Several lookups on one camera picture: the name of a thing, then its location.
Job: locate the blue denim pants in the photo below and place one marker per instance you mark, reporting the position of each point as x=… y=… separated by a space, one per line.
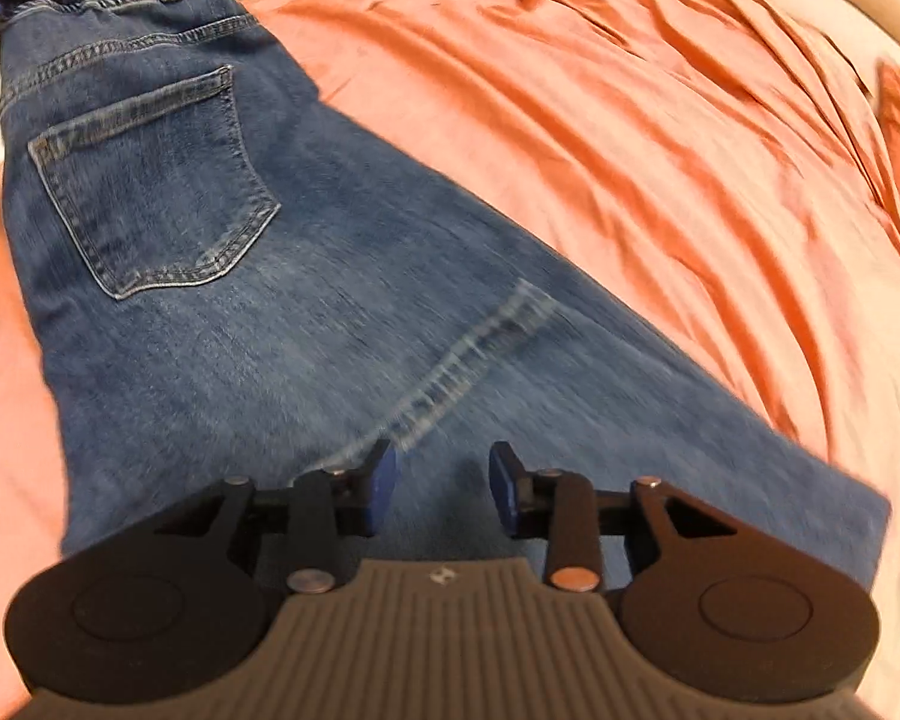
x=270 y=315

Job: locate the orange duvet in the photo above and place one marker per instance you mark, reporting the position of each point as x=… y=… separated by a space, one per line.
x=645 y=165

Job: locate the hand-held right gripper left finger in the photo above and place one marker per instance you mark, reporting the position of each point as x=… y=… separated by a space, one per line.
x=381 y=487

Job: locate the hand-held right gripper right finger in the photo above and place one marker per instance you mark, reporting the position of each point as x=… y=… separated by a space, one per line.
x=506 y=491

